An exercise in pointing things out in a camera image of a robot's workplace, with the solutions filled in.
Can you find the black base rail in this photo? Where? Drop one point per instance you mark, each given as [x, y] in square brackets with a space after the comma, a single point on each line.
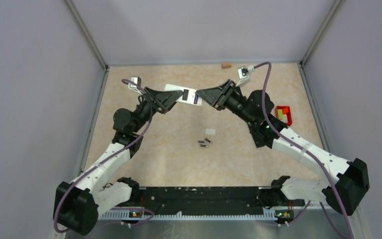
[209, 201]

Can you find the white battery cover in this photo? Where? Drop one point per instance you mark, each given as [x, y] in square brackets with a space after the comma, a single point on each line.
[210, 131]

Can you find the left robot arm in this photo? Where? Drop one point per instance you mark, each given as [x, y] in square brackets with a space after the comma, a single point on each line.
[80, 203]

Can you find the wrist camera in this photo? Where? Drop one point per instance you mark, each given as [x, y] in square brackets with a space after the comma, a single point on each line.
[243, 75]
[136, 83]

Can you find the red plastic bin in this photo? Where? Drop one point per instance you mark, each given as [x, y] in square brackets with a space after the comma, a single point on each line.
[283, 113]

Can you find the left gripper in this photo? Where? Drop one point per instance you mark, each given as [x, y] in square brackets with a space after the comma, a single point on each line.
[164, 100]

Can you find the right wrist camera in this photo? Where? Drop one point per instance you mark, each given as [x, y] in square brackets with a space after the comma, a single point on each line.
[243, 75]

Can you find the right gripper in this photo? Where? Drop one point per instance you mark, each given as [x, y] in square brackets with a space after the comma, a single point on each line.
[217, 97]

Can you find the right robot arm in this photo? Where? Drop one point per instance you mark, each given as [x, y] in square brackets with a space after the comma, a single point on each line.
[343, 183]

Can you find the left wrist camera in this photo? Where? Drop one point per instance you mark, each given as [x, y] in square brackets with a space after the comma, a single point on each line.
[136, 83]

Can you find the white remote control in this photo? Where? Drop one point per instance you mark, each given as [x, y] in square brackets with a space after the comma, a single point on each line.
[188, 94]

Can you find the small wooden block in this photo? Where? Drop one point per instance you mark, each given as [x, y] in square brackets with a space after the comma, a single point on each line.
[226, 65]

